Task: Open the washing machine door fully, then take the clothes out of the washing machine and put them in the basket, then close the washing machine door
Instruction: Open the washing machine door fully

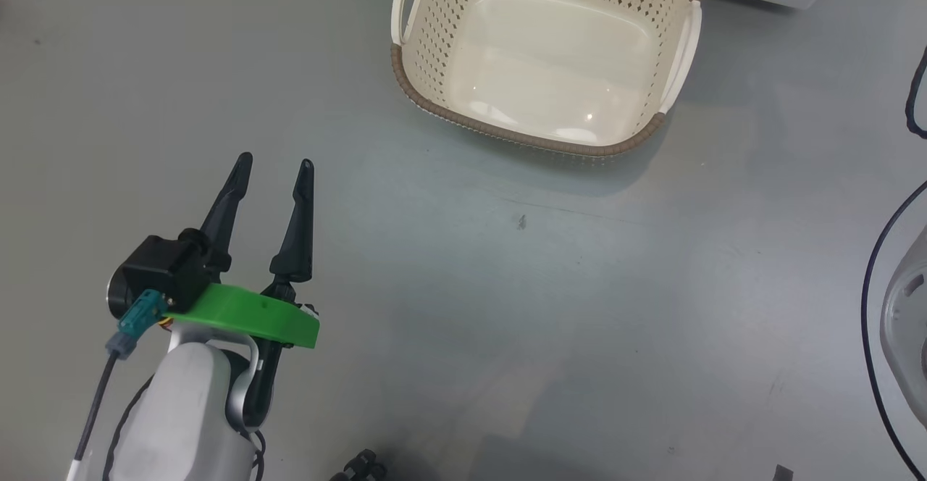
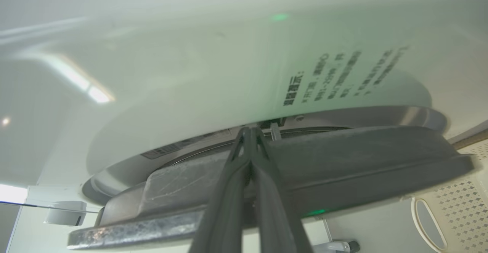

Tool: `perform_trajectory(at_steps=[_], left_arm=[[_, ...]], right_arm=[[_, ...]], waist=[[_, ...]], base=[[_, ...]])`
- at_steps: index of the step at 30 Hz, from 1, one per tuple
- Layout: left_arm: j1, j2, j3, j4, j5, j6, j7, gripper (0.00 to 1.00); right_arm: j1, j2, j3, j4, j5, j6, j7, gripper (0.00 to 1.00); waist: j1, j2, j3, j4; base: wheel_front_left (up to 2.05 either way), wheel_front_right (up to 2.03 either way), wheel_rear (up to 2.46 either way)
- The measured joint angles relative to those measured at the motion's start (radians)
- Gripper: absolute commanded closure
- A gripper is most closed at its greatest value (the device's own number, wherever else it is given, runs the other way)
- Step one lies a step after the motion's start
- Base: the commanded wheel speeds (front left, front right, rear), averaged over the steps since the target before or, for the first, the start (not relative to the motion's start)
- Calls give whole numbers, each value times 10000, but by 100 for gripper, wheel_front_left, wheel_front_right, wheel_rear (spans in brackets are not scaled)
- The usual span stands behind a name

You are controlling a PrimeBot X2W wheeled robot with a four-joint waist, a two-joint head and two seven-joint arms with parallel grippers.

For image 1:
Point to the black knobbed robot part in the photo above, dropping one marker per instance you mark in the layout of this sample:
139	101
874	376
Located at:
362	466

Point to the cream perforated laundry basket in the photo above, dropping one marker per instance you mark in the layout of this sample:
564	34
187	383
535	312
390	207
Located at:
550	61

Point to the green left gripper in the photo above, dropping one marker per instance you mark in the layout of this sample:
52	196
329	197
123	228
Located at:
246	311

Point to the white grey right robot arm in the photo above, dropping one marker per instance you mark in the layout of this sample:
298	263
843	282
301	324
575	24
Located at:
909	321

